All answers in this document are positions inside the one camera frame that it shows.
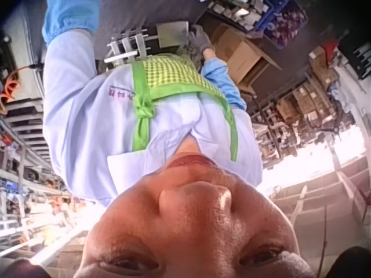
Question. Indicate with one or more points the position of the person's right hand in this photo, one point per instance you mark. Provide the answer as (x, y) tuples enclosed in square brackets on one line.
[(203, 42)]

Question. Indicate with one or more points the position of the grey metal plate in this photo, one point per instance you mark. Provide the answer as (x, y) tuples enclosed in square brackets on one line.
[(171, 34)]

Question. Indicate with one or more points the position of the tray of grey metal parts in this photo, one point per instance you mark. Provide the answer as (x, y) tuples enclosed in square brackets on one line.
[(232, 13)]

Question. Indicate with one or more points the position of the open cardboard box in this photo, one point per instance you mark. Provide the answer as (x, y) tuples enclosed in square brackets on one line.
[(242, 52)]

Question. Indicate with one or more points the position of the white metal rack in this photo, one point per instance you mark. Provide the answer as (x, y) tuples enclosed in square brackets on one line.
[(126, 47)]

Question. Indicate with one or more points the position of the blue plastic crate with parts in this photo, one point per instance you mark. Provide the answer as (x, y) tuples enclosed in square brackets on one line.
[(285, 21)]

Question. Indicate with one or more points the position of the shelf rack with cartons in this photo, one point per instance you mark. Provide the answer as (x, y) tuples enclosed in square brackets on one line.
[(301, 104)]

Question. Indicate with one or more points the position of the metal shelf rack with goods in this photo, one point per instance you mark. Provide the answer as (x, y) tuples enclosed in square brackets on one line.
[(26, 197)]

